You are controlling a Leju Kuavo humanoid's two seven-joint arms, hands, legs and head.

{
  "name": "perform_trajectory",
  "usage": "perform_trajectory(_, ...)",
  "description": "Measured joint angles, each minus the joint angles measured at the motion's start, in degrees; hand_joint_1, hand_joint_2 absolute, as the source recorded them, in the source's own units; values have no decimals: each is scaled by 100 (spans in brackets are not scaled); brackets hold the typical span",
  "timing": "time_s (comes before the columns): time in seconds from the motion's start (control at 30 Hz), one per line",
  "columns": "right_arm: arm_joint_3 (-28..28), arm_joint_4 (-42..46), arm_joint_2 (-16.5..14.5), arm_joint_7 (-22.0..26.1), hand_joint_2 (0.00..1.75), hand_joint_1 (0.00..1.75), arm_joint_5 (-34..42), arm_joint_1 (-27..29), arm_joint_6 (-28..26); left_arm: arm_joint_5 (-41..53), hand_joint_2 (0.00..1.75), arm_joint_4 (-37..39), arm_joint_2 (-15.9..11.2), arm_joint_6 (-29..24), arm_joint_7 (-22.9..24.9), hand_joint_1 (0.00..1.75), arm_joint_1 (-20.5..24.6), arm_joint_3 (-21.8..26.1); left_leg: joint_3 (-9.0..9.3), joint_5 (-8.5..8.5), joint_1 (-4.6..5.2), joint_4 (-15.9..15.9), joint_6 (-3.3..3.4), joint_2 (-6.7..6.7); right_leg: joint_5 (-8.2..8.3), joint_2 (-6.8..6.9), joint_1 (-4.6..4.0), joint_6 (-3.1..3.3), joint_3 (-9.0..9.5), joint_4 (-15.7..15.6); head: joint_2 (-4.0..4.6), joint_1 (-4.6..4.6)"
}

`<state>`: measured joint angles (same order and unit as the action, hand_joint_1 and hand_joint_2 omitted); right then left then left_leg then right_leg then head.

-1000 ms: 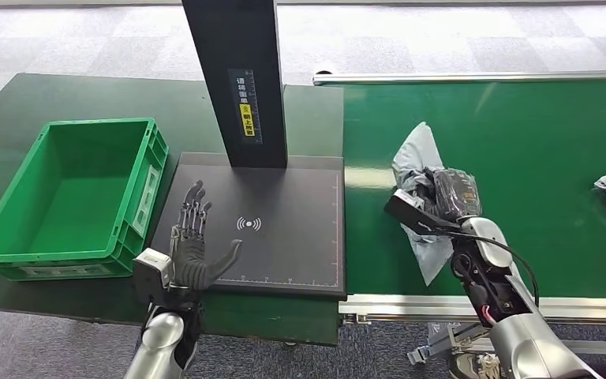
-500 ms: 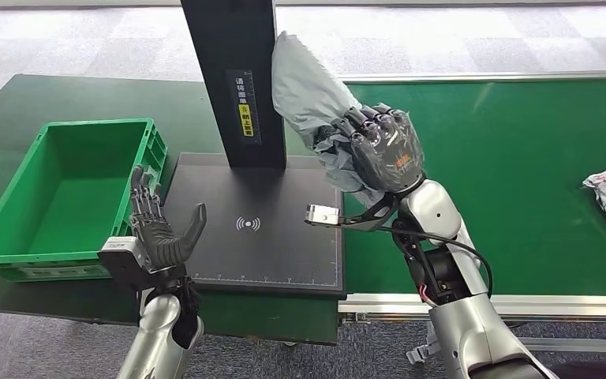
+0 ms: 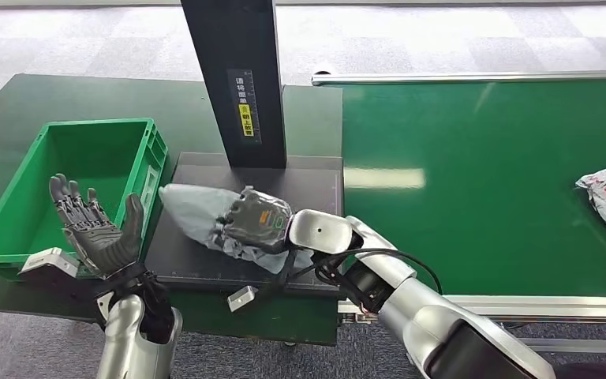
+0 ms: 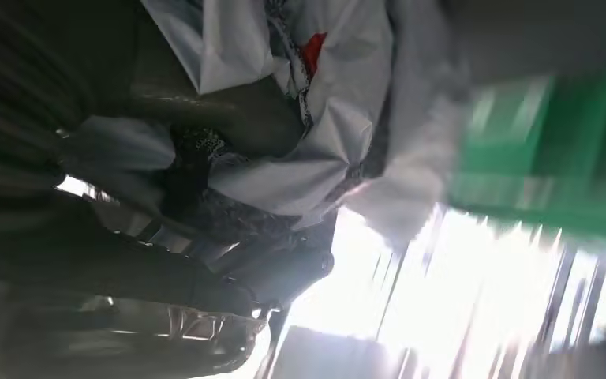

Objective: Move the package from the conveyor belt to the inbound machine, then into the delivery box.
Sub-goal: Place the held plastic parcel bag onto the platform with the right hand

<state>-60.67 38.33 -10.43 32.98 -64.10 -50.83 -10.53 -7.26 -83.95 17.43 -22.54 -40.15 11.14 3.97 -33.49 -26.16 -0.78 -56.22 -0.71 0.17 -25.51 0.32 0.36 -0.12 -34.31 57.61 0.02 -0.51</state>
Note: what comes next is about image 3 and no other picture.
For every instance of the grey plastic mailer package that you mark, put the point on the grey plastic mailer package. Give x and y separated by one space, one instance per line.
193 209

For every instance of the silver conveyor side rail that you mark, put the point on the silver conveyor side rail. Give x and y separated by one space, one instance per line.
465 78
543 308

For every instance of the green plastic crate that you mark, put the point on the green plastic crate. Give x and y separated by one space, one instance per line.
94 151

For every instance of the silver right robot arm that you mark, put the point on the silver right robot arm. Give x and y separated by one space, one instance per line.
428 319

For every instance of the black and yellow column label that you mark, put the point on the black and yellow column label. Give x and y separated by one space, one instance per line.
245 104

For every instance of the dark green table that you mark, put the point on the dark green table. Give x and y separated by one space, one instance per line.
99 97

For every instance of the green conveyor belt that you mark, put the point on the green conveyor belt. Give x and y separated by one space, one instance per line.
491 157

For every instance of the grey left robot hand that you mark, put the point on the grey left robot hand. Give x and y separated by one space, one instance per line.
102 246

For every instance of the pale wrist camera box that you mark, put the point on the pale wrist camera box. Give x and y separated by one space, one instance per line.
241 299
49 261

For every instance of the black scanner column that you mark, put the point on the black scanner column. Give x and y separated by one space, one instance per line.
240 47

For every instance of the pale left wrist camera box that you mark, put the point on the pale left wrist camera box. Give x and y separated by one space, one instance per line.
49 261

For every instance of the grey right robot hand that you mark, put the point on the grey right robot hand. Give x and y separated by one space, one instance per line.
258 219

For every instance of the black scanner platform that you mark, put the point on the black scanner platform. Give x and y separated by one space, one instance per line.
308 183

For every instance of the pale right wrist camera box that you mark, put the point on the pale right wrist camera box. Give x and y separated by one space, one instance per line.
241 299

